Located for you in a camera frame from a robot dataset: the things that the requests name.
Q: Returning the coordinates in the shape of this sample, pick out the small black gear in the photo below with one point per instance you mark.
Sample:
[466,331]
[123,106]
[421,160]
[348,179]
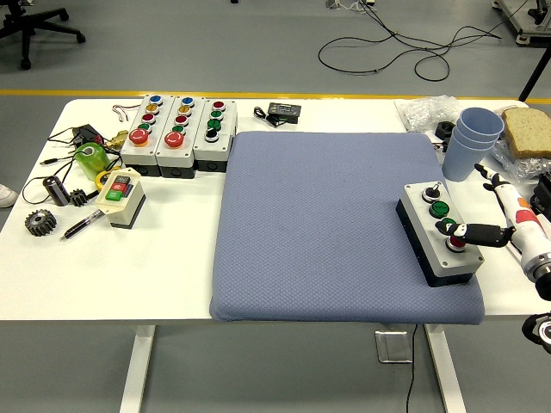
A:
[78,198]

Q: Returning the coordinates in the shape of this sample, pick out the large steel gear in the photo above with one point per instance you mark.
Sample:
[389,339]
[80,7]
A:
[43,226]

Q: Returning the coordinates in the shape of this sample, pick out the cream red-green switch box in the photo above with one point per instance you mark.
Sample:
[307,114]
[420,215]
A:
[125,206]

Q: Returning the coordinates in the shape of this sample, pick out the grey four-button control box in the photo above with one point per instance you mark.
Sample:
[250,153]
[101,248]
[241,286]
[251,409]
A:
[215,146]
[424,226]

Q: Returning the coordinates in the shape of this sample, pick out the bread slice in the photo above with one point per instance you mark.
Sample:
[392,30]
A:
[527,133]

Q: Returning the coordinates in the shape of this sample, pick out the black mechanical device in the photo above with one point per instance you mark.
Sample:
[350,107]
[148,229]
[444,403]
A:
[543,193]

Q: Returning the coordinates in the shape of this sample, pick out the blue-grey quilted mat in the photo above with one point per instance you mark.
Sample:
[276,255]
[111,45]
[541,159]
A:
[318,223]

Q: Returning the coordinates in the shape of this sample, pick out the green tape roll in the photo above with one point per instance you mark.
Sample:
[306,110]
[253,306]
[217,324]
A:
[92,163]

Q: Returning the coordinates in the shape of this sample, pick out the clear bubble wrap bag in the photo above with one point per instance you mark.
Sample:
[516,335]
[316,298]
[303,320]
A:
[424,114]

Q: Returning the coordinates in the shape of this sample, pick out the clear plastic bag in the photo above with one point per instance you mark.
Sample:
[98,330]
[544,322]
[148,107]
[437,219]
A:
[523,168]

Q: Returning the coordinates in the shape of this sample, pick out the metal floor outlet plate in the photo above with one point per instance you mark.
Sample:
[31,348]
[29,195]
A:
[392,346]

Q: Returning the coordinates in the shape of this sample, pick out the white table leg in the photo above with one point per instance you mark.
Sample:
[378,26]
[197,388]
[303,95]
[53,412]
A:
[445,370]
[138,370]

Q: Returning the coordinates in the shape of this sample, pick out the black pen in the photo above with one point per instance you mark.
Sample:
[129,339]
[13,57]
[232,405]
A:
[84,223]

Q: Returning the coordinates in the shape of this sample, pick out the aluminium frame cart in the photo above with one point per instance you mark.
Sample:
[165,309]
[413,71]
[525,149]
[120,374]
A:
[531,26]

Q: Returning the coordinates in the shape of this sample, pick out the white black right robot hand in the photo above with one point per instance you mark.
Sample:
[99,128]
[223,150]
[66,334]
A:
[525,232]

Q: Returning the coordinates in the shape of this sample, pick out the black digital meter module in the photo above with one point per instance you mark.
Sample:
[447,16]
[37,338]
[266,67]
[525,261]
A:
[284,112]

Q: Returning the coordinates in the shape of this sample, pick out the light blue plastic cup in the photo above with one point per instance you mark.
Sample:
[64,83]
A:
[460,138]
[462,165]
[480,120]

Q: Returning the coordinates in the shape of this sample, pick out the grey five-button control box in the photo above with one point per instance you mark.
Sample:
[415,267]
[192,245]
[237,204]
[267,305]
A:
[176,152]
[142,150]

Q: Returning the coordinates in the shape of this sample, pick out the black office chair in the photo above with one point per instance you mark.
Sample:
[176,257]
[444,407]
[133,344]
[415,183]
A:
[28,26]

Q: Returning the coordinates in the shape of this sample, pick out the brass fitting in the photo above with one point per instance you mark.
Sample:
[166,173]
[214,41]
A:
[117,139]

